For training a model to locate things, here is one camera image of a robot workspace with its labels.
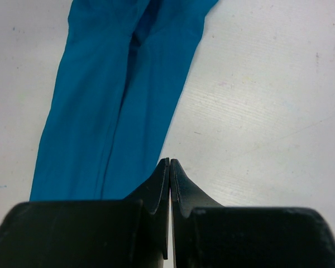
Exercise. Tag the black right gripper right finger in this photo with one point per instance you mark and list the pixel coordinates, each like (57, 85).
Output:
(208, 234)

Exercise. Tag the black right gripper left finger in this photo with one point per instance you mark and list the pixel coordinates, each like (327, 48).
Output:
(130, 232)

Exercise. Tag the blue t shirt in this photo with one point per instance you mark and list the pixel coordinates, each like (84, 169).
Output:
(118, 83)

